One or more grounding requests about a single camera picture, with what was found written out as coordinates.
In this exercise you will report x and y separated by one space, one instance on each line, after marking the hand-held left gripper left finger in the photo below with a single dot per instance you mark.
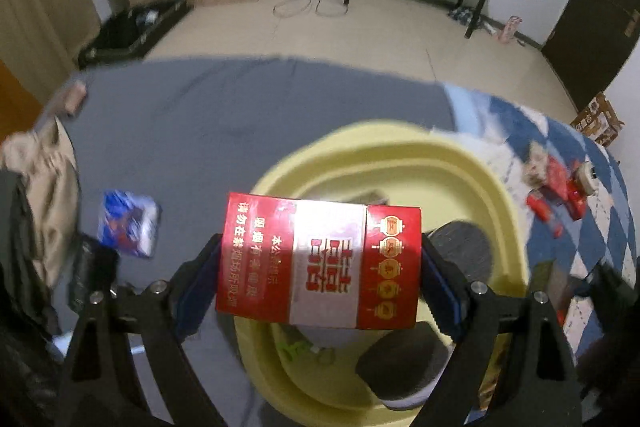
197 287

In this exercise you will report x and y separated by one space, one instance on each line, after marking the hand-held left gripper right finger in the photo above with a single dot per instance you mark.
440 292

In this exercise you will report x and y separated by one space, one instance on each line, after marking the red cigarette pack gold trim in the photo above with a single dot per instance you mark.
260 257

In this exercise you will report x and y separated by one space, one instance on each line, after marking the dark red cigarette pack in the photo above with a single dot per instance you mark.
562 187
542 212

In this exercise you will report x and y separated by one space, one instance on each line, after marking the yellow plastic basin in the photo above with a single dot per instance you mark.
400 157

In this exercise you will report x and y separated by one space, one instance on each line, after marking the round container black knob lid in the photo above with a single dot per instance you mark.
586 177

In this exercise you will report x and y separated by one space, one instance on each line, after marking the dark foam block white stripe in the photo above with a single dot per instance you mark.
395 357

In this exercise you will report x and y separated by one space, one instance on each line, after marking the blue white packet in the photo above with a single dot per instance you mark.
127 222

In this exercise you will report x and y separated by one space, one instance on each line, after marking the small green object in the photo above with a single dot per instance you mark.
295 349

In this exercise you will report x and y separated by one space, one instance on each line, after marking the grey bed sheet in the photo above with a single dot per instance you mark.
225 117

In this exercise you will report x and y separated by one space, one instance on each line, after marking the blue white checkered blanket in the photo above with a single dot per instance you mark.
600 227

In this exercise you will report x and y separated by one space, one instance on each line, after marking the black jacket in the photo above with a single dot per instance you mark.
20 267

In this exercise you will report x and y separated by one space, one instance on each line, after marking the beige garment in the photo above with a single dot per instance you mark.
45 187

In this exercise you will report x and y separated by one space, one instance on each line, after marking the small pink box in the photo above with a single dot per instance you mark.
76 97

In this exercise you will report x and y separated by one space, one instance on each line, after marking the printed cardboard box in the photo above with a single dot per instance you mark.
597 117

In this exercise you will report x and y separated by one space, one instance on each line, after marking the black case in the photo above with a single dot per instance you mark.
125 32

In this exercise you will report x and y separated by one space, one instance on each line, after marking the pink white bag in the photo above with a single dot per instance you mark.
511 28

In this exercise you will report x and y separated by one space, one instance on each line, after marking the dark small items pile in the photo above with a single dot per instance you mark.
462 17

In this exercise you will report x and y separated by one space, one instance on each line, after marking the dark door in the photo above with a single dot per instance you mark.
595 22

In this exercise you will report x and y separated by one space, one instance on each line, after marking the beige curtain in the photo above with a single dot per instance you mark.
45 7

